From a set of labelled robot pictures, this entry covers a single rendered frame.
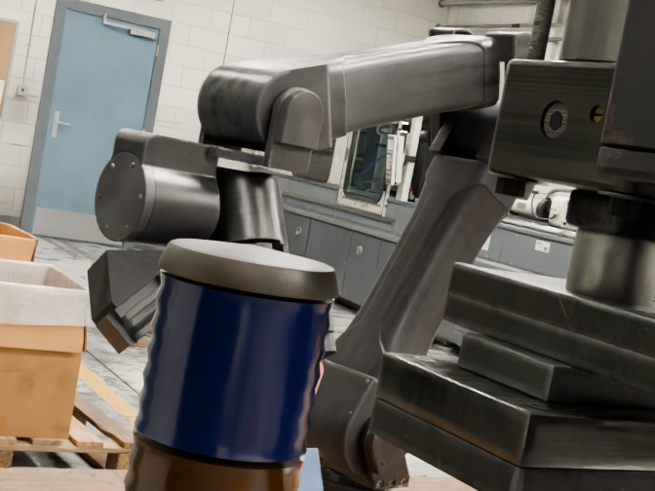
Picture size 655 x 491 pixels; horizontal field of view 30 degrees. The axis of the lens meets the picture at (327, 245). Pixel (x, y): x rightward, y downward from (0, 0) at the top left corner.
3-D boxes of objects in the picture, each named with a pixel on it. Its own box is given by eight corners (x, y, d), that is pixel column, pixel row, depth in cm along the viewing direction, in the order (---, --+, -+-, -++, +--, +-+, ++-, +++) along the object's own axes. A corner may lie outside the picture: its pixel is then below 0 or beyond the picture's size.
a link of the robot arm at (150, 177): (153, 253, 74) (190, 57, 73) (79, 230, 80) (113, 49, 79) (294, 271, 82) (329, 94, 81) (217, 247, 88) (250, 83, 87)
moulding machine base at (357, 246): (229, 262, 1212) (247, 166, 1205) (320, 274, 1259) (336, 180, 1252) (575, 409, 725) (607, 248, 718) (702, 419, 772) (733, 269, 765)
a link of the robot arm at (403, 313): (331, 456, 89) (526, 90, 97) (273, 430, 94) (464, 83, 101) (378, 487, 93) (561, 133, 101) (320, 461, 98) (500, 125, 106)
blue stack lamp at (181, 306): (258, 415, 29) (283, 278, 29) (338, 464, 26) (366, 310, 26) (108, 407, 27) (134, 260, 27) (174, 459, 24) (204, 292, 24)
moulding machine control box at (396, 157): (375, 181, 949) (384, 132, 946) (400, 186, 959) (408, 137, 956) (386, 184, 933) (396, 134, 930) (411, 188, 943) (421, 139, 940)
